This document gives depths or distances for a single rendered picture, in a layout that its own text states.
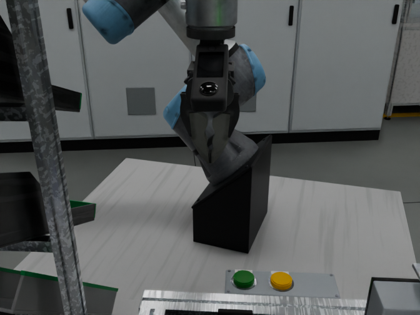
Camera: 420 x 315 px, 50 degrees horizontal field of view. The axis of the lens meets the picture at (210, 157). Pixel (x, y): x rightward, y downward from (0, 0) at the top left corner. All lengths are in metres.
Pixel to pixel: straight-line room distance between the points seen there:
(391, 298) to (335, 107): 3.40
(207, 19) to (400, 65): 3.92
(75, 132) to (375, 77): 2.43
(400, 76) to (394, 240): 3.39
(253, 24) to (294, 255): 2.55
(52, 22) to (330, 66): 2.11
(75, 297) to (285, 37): 3.13
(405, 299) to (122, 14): 0.52
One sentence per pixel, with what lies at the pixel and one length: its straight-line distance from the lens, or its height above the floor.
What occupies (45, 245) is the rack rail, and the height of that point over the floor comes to 1.23.
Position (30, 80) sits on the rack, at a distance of 0.46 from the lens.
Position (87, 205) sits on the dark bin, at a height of 1.22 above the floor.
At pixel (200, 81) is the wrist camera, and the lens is 0.60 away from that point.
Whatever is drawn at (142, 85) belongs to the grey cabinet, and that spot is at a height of 0.54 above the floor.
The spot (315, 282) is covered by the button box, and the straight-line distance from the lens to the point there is 0.90.
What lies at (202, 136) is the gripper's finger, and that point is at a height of 1.26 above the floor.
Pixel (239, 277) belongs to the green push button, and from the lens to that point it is 0.87.
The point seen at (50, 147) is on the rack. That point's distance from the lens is 0.48.
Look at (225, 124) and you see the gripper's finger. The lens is 0.69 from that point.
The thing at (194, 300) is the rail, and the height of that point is 0.96.
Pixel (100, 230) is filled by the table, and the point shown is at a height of 0.86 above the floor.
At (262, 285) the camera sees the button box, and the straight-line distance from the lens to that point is 0.87.
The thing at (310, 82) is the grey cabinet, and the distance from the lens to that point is 3.68.
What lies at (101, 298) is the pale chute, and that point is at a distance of 0.74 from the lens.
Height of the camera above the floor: 1.54
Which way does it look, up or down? 26 degrees down
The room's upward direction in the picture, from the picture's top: straight up
